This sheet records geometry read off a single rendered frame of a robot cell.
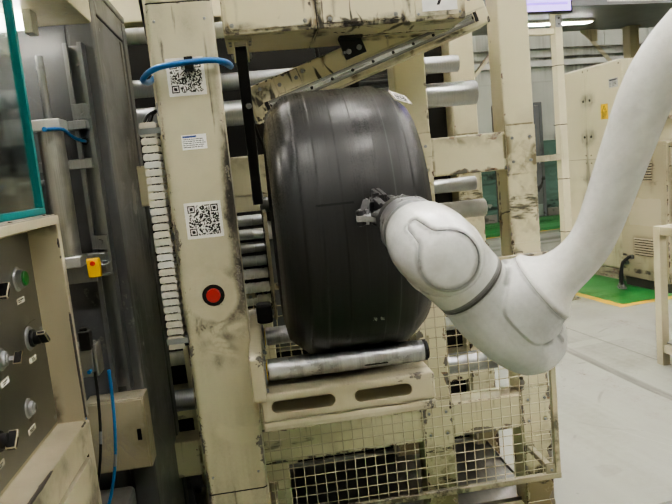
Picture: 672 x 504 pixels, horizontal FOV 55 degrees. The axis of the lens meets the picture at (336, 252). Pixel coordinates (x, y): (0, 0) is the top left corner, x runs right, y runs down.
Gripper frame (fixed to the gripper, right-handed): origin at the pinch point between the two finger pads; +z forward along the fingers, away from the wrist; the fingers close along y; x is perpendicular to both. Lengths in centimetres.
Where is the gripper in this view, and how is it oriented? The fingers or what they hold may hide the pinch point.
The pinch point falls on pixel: (379, 199)
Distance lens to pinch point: 113.8
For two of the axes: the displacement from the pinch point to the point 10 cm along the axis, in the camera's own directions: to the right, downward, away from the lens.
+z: -1.4, -2.5, 9.6
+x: 0.8, 9.6, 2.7
